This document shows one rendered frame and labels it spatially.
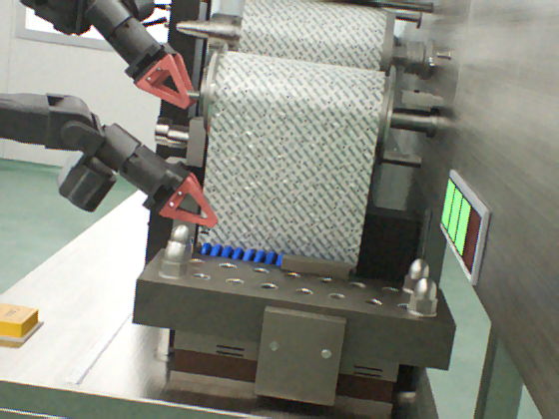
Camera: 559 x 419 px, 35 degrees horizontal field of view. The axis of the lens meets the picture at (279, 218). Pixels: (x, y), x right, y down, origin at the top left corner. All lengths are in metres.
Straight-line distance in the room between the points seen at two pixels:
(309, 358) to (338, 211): 0.26
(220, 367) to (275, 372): 0.08
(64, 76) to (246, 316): 6.11
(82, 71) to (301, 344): 6.11
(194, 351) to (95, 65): 6.00
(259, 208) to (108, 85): 5.82
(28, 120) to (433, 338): 0.60
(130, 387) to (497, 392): 0.65
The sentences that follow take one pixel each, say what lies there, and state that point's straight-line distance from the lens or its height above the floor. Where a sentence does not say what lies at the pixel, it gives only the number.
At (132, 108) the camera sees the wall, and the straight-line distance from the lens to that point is 7.01.
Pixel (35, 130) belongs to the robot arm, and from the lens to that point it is 1.23.
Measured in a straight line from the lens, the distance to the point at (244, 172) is 1.25.
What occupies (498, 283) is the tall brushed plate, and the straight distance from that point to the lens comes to 0.74.
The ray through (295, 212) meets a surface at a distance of 1.26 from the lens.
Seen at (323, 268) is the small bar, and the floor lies 1.04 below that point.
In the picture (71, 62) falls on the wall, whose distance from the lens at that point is 7.11.
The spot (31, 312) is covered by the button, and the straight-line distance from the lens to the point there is 1.28.
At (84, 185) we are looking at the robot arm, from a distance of 1.28.
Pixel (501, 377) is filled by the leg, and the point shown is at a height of 0.85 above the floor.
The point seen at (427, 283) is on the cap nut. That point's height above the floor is 1.07.
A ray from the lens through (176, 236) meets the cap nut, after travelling 1.20.
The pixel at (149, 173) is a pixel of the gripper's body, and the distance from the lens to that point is 1.25.
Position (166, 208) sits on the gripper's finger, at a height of 1.09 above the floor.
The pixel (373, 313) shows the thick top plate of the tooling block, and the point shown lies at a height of 1.03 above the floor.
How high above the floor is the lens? 1.35
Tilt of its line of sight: 12 degrees down
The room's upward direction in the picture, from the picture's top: 8 degrees clockwise
